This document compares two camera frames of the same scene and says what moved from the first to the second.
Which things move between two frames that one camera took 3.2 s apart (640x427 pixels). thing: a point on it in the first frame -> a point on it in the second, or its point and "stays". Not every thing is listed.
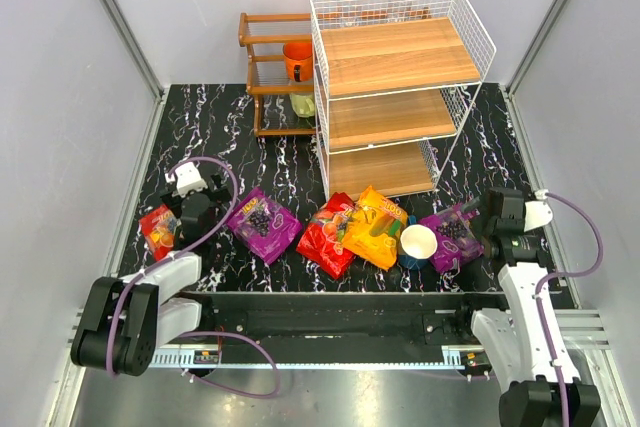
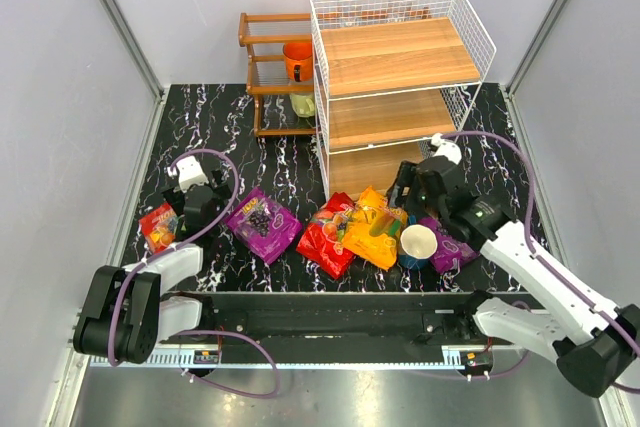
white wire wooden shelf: [395, 75] stays
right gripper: [493, 217] -> [417, 177]
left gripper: [215, 192] stays
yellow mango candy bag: [374, 229] stays
